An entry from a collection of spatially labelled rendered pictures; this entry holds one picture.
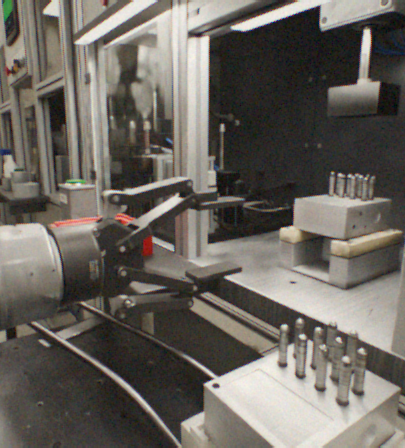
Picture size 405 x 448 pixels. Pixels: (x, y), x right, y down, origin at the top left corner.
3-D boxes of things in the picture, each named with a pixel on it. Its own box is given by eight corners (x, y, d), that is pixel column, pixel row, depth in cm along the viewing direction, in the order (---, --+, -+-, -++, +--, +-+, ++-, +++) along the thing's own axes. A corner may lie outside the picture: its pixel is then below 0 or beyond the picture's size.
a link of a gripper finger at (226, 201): (184, 207, 44) (184, 201, 44) (229, 201, 48) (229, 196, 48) (198, 211, 42) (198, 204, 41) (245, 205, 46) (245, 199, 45)
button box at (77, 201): (61, 233, 85) (57, 182, 82) (94, 229, 89) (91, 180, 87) (71, 240, 79) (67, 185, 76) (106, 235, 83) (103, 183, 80)
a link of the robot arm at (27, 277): (-18, 241, 27) (64, 230, 30) (-29, 220, 34) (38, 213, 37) (-3, 352, 29) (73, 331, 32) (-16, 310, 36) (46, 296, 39)
